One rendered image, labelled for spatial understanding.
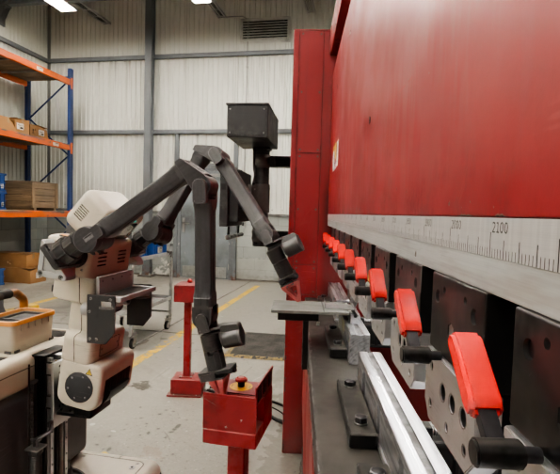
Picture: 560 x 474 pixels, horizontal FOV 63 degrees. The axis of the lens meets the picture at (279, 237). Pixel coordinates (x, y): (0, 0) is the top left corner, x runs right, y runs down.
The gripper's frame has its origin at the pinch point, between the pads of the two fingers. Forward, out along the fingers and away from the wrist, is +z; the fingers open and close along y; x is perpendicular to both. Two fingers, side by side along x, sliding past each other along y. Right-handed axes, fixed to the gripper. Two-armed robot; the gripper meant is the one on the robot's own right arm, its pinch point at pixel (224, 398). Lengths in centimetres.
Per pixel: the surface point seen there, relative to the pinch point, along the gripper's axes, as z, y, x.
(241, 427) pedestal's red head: 7.4, 5.1, -4.4
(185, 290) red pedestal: -22, -85, 174
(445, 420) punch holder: -21, 57, -79
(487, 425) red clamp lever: -27, 59, -96
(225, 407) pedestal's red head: 1.2, 1.7, -4.4
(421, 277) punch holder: -33, 58, -67
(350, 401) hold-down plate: -2.4, 39.6, -22.5
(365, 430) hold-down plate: -1, 43, -36
